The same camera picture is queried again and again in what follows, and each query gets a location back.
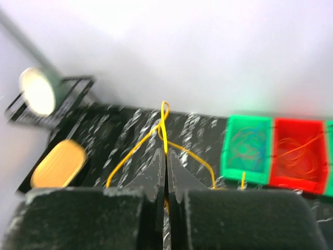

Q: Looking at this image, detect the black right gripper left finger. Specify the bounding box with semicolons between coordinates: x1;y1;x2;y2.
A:
1;149;166;249

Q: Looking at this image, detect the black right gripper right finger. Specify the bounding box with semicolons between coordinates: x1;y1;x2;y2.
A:
166;151;328;249

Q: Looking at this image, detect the pink thin cable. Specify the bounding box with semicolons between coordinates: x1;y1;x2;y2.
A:
228;126;268;167

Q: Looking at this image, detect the yellow thin cable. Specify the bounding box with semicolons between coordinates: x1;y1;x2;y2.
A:
105;101;247;214

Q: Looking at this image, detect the orange thin cable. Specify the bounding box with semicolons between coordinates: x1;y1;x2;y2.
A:
275;132;323;180

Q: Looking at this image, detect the black marble pattern mat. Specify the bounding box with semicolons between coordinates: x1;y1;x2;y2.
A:
10;103;332;249

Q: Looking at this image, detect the left green plastic bin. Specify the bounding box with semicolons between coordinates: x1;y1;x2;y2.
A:
220;115;274;185

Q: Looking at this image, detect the green plastic bin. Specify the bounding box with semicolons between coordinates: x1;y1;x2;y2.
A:
220;115;274;185
324;120;332;197

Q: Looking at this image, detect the orange woven basket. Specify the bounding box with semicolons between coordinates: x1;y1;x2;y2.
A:
30;140;87;188

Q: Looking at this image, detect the red plastic bin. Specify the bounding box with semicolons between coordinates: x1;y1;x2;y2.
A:
268;118;328;195

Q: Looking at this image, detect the white bowl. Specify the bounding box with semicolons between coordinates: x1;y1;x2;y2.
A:
19;67;67;116

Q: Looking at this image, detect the right green plastic bin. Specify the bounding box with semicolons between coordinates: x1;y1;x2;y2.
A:
324;120;332;197

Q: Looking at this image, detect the black wire dish rack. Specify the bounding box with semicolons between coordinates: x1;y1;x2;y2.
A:
5;76;95;194

